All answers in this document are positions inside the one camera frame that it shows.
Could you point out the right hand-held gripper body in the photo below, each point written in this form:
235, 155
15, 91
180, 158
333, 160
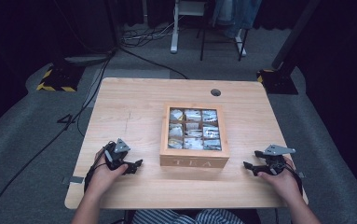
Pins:
277, 161

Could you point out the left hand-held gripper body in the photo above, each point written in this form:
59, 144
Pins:
117, 155

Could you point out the wooden tea box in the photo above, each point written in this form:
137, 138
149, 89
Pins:
194, 157

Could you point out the person's right hand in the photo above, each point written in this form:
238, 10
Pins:
285, 183

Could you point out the person's left hand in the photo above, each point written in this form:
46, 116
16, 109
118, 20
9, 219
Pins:
103, 179

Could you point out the grey tape piece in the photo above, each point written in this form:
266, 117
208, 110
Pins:
75, 179
301, 174

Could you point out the person's striped pants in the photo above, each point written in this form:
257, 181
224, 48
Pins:
167, 217

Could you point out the pile of tea packets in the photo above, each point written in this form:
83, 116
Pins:
194, 129

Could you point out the black yellow striped stand base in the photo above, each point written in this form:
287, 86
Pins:
59, 79
277, 82

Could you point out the grey flat stand base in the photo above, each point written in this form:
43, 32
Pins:
87, 59

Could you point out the black slanted stand pole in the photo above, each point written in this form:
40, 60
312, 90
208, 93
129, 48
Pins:
294, 34

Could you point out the blue denim cloth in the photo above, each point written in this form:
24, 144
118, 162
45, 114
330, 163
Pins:
238, 15

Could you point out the black metal stool frame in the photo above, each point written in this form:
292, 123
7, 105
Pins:
202, 43

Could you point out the white desk frame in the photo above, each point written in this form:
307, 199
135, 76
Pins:
174, 34

